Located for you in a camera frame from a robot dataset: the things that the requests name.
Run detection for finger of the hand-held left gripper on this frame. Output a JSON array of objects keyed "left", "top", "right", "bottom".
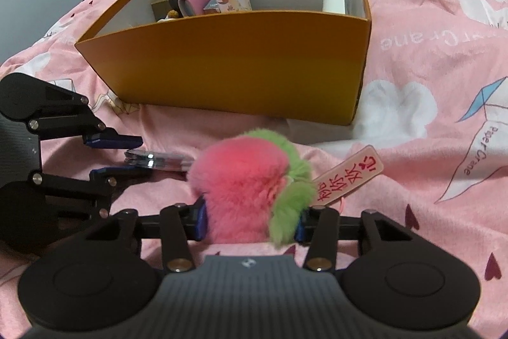
[
  {"left": 31, "top": 166, "right": 155, "bottom": 225},
  {"left": 27, "top": 80, "right": 144, "bottom": 150}
]

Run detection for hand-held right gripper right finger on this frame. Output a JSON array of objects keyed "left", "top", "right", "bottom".
[{"left": 296, "top": 205, "right": 417, "bottom": 271}]

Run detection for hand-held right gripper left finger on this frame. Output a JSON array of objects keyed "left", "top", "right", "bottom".
[{"left": 85, "top": 202, "right": 209, "bottom": 272}]

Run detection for pink green fluffy pompom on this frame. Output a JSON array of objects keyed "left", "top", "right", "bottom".
[{"left": 186, "top": 128, "right": 318, "bottom": 246}]

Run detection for pink charm tag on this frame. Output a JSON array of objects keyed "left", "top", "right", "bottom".
[{"left": 313, "top": 144, "right": 385, "bottom": 207}]

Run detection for olive brown small box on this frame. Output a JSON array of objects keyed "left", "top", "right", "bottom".
[{"left": 151, "top": 0, "right": 175, "bottom": 22}]

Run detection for orange cardboard box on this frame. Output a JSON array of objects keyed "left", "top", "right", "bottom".
[{"left": 75, "top": 0, "right": 373, "bottom": 126}]

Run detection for pink printed blanket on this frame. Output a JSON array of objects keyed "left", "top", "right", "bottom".
[{"left": 0, "top": 0, "right": 508, "bottom": 339}]

